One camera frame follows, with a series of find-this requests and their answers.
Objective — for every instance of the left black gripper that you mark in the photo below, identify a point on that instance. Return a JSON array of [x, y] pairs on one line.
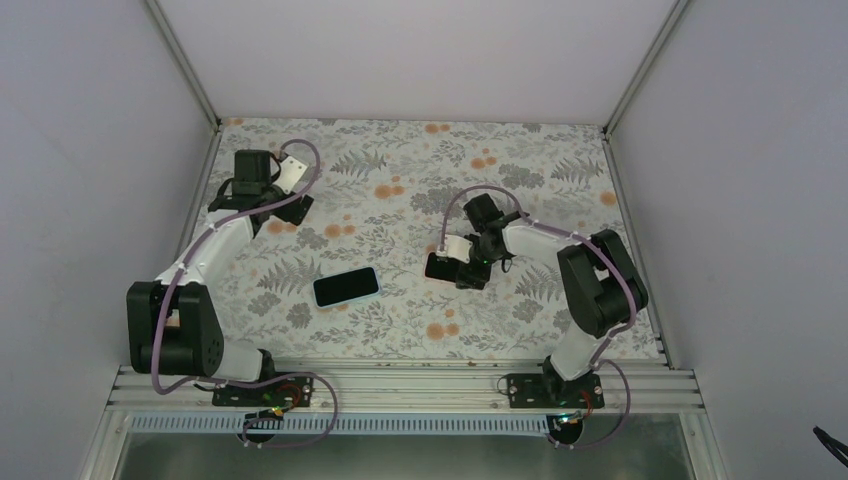
[[287, 213]]

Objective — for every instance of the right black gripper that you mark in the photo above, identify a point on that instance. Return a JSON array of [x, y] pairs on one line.
[[472, 278]]

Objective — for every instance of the pink phone case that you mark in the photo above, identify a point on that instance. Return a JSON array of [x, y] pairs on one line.
[[443, 269]]

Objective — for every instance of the phone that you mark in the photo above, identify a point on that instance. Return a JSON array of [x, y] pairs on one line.
[[342, 288]]

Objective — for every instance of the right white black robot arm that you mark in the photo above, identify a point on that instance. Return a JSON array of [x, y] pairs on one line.
[[603, 289]]

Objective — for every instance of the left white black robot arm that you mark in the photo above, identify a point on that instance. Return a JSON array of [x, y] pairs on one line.
[[173, 325]]

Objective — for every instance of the floral patterned table mat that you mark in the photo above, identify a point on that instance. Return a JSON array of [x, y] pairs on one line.
[[386, 190]]

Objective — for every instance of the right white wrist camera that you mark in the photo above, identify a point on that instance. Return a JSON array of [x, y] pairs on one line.
[[455, 247]]

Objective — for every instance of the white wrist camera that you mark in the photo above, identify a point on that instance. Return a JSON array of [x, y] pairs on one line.
[[291, 171], [455, 247]]

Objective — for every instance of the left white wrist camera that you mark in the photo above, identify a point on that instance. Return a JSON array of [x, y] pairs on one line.
[[291, 171]]

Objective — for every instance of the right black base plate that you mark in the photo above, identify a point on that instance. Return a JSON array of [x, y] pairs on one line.
[[541, 391]]

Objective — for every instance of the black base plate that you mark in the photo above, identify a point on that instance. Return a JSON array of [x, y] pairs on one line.
[[290, 393], [541, 391]]

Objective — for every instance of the white slotted cable duct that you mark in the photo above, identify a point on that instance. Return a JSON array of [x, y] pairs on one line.
[[345, 423]]

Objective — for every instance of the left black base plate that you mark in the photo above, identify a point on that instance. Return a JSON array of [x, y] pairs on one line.
[[290, 393]]

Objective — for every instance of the aluminium rail frame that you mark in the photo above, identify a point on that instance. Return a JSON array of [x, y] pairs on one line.
[[631, 389]]

